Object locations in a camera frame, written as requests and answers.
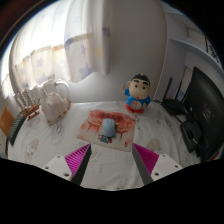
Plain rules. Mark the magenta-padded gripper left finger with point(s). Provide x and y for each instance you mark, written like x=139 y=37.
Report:
x=75 y=159

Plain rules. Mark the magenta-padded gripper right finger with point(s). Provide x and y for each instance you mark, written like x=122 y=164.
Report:
x=148 y=160

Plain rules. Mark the light blue computer mouse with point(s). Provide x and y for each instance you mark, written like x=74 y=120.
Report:
x=108 y=127

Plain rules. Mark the red printed mouse pad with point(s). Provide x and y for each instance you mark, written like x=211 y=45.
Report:
x=91 y=128

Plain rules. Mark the white printed tablecloth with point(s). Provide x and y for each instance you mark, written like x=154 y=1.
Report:
x=156 y=130

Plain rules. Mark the large white conch shell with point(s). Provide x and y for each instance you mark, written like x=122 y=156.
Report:
x=55 y=106

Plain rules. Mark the black router with antennas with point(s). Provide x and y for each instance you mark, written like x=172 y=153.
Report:
x=173 y=106

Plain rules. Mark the wooden sailing ship model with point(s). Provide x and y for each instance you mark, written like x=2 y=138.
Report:
x=31 y=111

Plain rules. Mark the cartoon boy figure toy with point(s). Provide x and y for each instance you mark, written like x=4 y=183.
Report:
x=138 y=96

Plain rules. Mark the orange wooden chair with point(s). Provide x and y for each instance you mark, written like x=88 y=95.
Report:
x=6 y=121

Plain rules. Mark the black computer monitor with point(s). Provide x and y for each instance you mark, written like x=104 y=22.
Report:
x=206 y=106

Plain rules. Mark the white star-print curtain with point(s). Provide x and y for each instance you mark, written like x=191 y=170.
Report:
x=66 y=43

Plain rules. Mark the white wall shelf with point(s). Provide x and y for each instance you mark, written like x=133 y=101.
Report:
x=196 y=46

